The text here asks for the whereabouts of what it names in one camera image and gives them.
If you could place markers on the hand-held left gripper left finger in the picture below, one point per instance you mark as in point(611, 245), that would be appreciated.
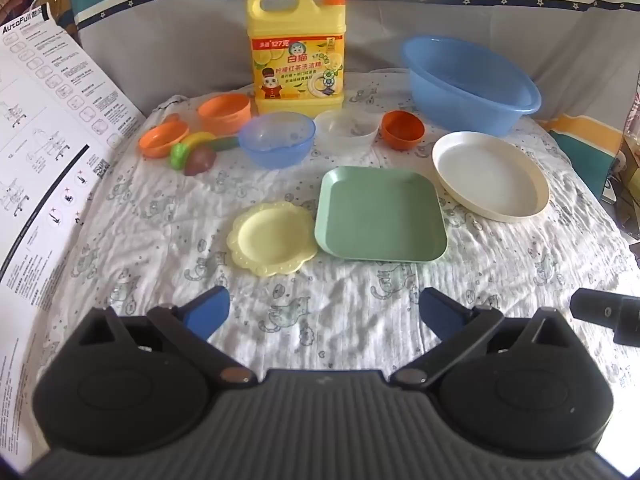
point(207, 310)

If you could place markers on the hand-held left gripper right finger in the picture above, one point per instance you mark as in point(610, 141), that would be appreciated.
point(440, 312)

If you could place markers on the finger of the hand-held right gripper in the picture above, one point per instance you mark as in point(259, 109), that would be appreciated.
point(597, 305)

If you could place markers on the yellow flower-shaped plate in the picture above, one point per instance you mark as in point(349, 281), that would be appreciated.
point(270, 240)

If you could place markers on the green square plate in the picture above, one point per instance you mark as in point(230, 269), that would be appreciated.
point(380, 215)

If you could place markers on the white round plate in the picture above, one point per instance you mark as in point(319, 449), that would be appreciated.
point(490, 175)

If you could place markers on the translucent blue bowl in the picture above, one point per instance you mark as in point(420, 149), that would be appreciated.
point(275, 150)

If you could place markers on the white cat-print blanket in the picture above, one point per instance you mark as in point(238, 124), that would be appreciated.
point(300, 300)

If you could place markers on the brown toy fruit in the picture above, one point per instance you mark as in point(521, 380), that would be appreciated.
point(200, 162)

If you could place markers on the teal pillow yellow stripe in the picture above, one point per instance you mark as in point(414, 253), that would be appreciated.
point(580, 155)

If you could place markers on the green toy cucumber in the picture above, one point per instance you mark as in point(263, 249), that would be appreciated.
point(225, 144)

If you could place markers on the yellow toy banana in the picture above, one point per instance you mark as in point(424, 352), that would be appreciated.
point(200, 138)

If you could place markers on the orange toy pan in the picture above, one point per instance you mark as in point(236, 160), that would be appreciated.
point(162, 140)

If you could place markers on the small dark orange bowl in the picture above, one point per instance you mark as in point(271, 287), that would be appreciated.
point(400, 132)

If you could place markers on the orange plastic bowl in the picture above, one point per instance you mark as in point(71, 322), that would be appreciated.
point(225, 120)

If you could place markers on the clear plastic bowl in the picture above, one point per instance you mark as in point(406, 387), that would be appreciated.
point(350, 137)

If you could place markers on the large blue plastic basin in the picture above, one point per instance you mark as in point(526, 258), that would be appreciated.
point(465, 95)

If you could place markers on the white printed instruction sheet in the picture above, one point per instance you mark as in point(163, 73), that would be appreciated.
point(45, 135)

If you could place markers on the yellow detergent bottle orange pump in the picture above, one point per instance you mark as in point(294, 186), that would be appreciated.
point(295, 35)

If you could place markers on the grey bed rail star trim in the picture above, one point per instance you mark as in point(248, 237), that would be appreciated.
point(190, 40)

